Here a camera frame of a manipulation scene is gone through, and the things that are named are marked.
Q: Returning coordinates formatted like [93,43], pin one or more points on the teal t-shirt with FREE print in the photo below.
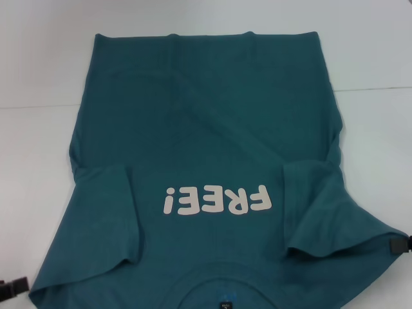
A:
[206,128]

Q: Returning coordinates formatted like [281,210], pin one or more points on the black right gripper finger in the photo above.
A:
[400,246]

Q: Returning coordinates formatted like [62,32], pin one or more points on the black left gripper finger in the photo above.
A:
[13,284]

